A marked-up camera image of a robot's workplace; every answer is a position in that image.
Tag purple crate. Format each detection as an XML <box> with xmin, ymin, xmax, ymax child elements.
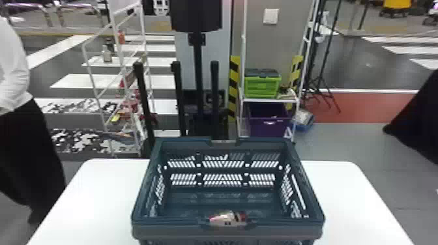
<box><xmin>246</xmin><ymin>102</ymin><xmax>293</xmax><ymax>139</ymax></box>

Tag green crate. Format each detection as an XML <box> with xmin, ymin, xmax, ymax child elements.
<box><xmin>244</xmin><ymin>68</ymin><xmax>282</xmax><ymax>99</ymax></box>

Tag small blue basket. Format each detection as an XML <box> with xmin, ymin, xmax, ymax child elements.
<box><xmin>293</xmin><ymin>109</ymin><xmax>315</xmax><ymax>132</ymax></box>

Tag white red snack packet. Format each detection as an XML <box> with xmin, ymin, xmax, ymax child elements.
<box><xmin>208</xmin><ymin>210</ymin><xmax>249</xmax><ymax>227</ymax></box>

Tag black tripod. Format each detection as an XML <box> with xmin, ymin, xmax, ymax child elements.
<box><xmin>302</xmin><ymin>0</ymin><xmax>342</xmax><ymax>114</ymax></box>

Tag person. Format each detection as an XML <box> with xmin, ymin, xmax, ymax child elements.
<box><xmin>0</xmin><ymin>15</ymin><xmax>67</xmax><ymax>225</ymax></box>

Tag yellow black striped post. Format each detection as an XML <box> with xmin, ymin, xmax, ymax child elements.
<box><xmin>228</xmin><ymin>55</ymin><xmax>241</xmax><ymax>119</ymax></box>
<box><xmin>289</xmin><ymin>54</ymin><xmax>304</xmax><ymax>91</ymax></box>

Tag white wire rack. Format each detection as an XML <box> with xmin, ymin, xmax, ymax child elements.
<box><xmin>81</xmin><ymin>0</ymin><xmax>159</xmax><ymax>158</ymax></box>
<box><xmin>237</xmin><ymin>0</ymin><xmax>321</xmax><ymax>141</ymax></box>

